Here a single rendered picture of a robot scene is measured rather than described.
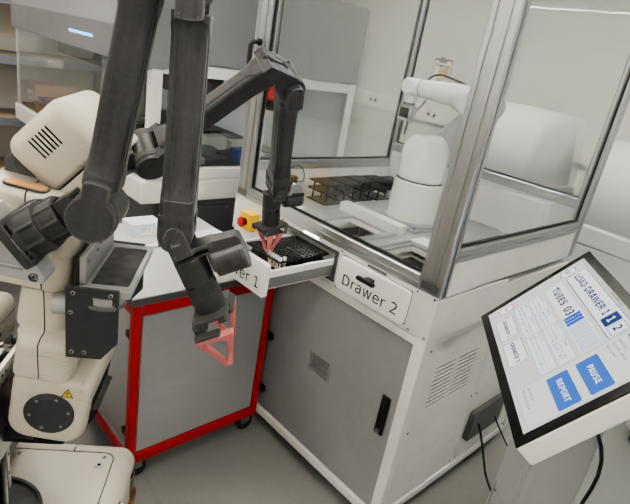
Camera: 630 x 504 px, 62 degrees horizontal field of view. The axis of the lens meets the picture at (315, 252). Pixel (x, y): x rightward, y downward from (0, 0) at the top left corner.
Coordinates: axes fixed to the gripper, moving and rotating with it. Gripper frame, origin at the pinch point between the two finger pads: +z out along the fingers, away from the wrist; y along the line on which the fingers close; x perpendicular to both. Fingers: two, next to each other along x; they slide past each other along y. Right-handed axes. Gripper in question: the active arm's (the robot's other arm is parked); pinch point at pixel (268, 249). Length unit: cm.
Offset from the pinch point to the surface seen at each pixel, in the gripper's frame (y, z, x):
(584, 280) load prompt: 22, -23, -86
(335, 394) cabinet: 16, 53, -23
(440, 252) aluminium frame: 22, -14, -49
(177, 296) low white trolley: -26.5, 15.2, 12.2
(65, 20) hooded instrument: 2, -53, 172
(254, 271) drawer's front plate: -10.7, 1.9, -6.9
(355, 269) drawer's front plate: 18.3, 2.6, -22.2
